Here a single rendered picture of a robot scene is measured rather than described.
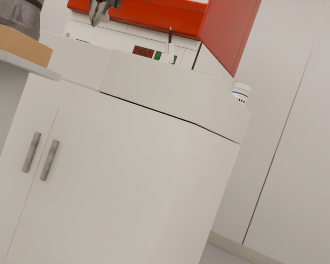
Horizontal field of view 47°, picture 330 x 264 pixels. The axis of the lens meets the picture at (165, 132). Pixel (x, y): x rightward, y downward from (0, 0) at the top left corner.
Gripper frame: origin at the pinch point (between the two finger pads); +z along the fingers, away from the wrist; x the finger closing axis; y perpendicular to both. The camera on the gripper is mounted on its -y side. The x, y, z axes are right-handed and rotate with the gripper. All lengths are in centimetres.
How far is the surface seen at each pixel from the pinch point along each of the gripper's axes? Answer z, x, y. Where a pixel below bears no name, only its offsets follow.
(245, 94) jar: 2, -46, 49
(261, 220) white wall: 70, -51, 207
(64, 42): 10.1, 5.2, -4.1
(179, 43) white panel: -14, -5, 58
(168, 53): -1.4, -18.9, 25.3
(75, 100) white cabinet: 27.8, -7.3, -4.0
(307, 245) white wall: 74, -88, 207
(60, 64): 17.7, 3.8, -4.1
